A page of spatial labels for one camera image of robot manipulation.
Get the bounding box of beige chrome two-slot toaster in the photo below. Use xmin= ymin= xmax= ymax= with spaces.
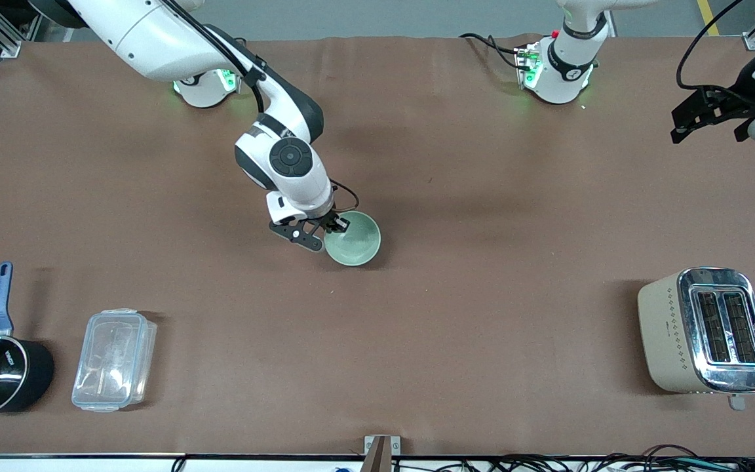
xmin=637 ymin=266 xmax=755 ymax=412

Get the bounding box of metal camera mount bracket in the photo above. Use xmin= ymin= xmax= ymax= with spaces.
xmin=363 ymin=435 xmax=402 ymax=472

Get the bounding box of black cable bundle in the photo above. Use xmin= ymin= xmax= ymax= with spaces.
xmin=410 ymin=444 xmax=755 ymax=472

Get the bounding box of black left arm base cable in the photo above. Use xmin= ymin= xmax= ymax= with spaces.
xmin=459 ymin=32 xmax=530 ymax=70

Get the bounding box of light green bowl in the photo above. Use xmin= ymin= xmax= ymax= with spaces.
xmin=323 ymin=210 xmax=382 ymax=268

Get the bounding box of brown table cover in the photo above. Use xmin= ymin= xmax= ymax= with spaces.
xmin=0 ymin=33 xmax=755 ymax=458

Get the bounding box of clear plastic food container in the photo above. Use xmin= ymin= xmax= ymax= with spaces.
xmin=71 ymin=308 xmax=158 ymax=414

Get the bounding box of black saucepan blue handle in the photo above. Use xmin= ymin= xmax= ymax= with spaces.
xmin=0 ymin=261 xmax=56 ymax=418

